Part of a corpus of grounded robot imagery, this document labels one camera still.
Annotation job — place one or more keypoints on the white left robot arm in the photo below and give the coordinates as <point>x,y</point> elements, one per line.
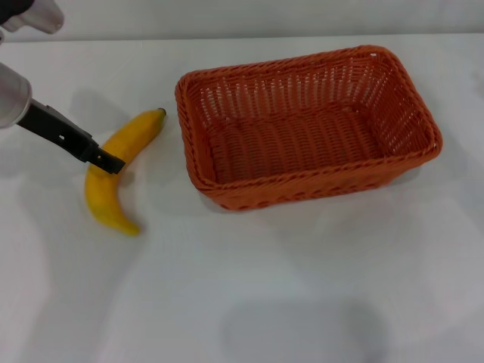
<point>41,17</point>

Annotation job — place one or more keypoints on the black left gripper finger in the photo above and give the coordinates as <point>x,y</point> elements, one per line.
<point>60,130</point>

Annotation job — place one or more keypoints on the yellow banana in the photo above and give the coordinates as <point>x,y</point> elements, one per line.
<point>100,196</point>

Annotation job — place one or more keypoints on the orange woven rectangular basket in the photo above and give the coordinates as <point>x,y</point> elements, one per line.
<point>302,151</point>

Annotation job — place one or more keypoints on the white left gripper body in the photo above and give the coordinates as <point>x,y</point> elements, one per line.
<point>13,98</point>

